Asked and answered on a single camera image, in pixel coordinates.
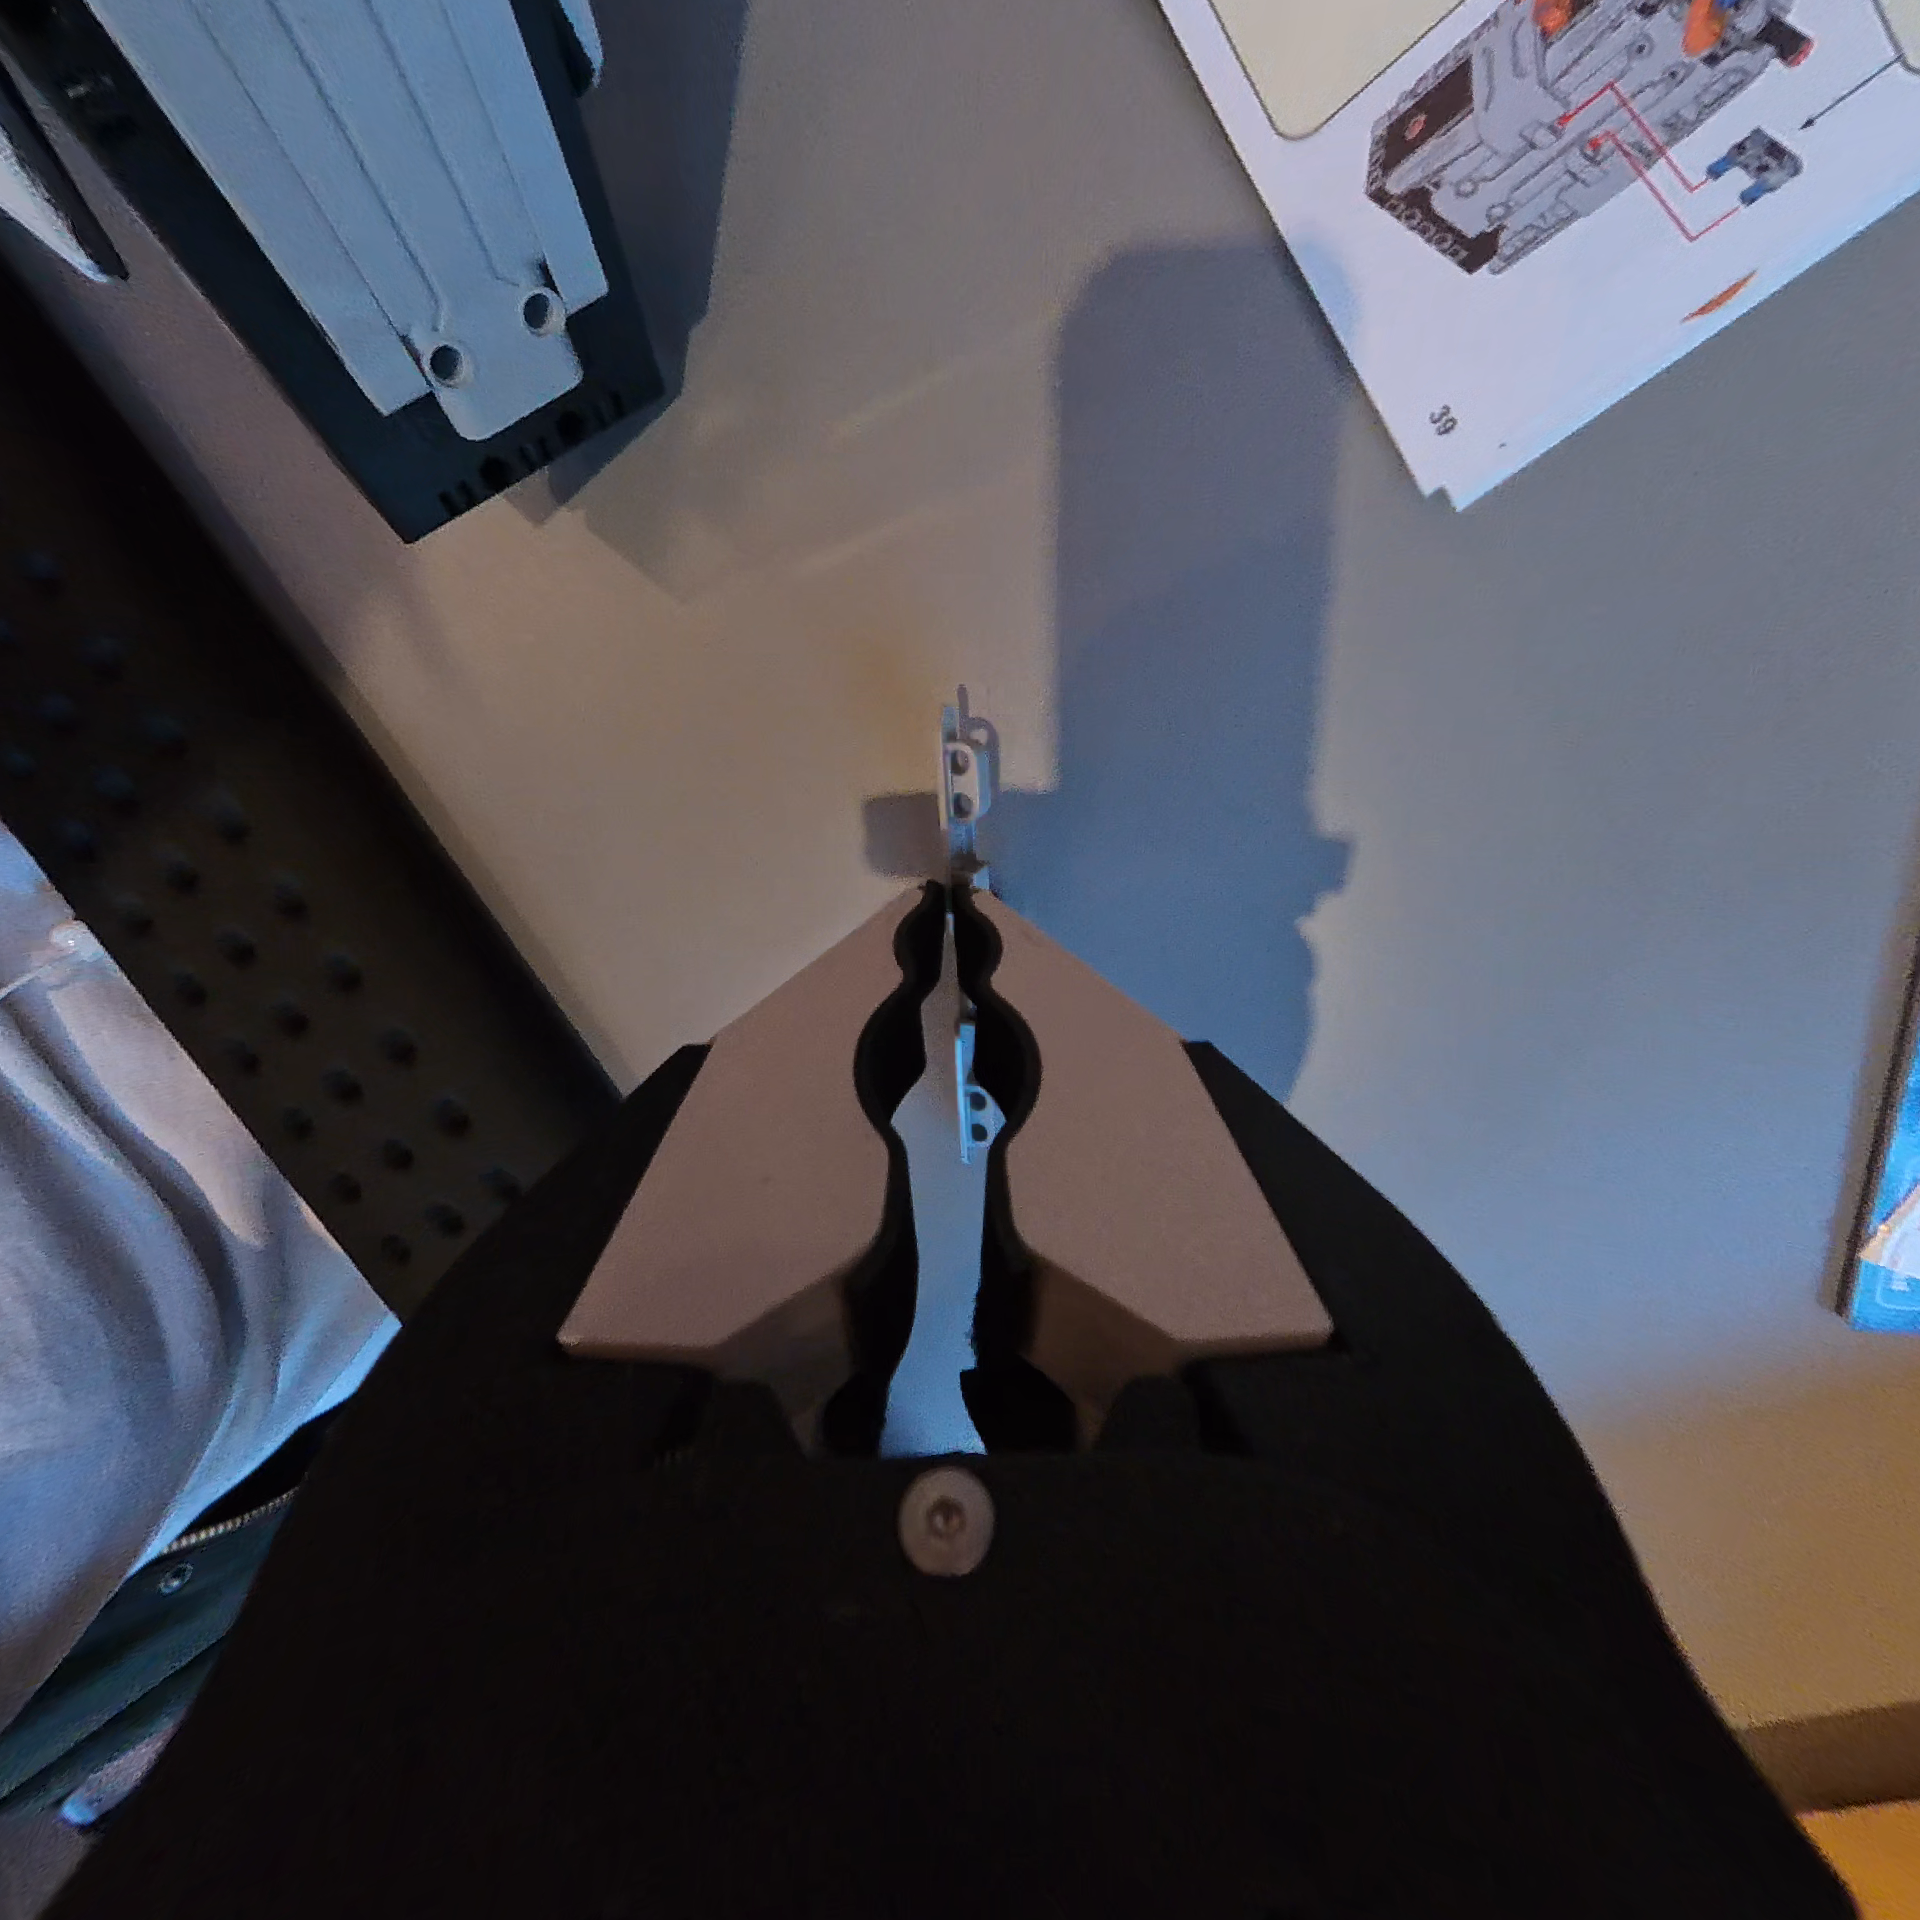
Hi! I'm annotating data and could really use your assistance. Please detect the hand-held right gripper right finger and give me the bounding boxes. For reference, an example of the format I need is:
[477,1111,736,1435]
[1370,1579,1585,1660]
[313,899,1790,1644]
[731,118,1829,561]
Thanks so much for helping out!
[950,882,1337,1453]

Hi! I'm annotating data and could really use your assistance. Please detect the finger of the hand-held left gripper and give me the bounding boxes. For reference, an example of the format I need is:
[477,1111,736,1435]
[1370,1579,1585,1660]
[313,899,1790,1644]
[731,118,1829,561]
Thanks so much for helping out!
[0,82,134,291]

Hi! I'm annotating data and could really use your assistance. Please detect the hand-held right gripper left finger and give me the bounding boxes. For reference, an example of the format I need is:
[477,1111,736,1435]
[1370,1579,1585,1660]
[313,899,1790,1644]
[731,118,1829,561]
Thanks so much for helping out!
[557,882,963,1453]

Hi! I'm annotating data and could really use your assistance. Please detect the grey toy brick model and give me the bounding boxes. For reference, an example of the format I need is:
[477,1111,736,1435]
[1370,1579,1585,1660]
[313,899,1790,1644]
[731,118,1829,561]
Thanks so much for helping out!
[0,0,670,543]

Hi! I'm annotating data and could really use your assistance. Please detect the thin grey brick beam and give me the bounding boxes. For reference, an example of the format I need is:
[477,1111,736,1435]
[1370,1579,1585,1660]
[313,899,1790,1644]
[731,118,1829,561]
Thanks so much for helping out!
[937,689,1003,1167]

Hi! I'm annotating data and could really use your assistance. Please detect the grey desk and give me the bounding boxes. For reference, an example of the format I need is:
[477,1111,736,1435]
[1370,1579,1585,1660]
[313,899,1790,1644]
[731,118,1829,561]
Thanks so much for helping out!
[0,0,1920,1817]

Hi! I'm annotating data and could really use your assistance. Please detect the black studded panel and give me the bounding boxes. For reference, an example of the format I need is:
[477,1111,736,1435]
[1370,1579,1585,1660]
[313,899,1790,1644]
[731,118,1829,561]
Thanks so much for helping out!
[0,269,624,1321]

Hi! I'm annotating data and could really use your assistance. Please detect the person's white shirt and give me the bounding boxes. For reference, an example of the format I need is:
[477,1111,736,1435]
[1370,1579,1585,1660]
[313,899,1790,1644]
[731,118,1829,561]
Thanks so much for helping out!
[0,815,400,1697]

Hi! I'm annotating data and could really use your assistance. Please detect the blue toy kit box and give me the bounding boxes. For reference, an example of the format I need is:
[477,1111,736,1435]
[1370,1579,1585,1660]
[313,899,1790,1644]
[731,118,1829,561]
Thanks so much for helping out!
[1837,938,1920,1373]

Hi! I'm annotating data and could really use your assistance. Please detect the dark green trousers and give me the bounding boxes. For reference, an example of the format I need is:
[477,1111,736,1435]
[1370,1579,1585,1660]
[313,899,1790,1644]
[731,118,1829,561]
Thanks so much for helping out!
[0,1441,325,1825]

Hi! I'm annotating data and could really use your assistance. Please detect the open instruction booklet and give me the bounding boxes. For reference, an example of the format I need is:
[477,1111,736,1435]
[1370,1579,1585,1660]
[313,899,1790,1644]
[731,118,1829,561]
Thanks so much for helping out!
[1155,0,1920,513]

